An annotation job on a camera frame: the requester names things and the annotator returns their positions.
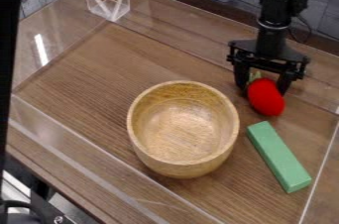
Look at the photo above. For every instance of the clear acrylic enclosure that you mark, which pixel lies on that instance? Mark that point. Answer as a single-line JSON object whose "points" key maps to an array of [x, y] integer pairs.
{"points": [[81, 68]]}

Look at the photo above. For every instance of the wooden bowl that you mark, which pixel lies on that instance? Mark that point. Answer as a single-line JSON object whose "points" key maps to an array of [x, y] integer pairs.
{"points": [[183, 125]]}

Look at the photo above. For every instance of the black metal table bracket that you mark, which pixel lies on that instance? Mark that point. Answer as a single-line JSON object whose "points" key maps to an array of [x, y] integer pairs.
{"points": [[48, 213]]}

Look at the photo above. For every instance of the green rectangular block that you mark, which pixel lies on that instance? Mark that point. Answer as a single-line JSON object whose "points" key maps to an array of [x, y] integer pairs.
{"points": [[277, 156]]}

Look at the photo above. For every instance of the red felt strawberry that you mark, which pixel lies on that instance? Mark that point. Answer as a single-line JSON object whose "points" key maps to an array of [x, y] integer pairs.
{"points": [[263, 95]]}

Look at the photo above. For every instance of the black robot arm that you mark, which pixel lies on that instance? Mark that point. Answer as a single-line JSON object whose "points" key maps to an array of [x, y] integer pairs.
{"points": [[276, 13]]}

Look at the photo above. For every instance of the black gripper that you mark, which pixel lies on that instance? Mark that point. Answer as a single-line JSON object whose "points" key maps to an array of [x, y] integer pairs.
{"points": [[268, 53]]}

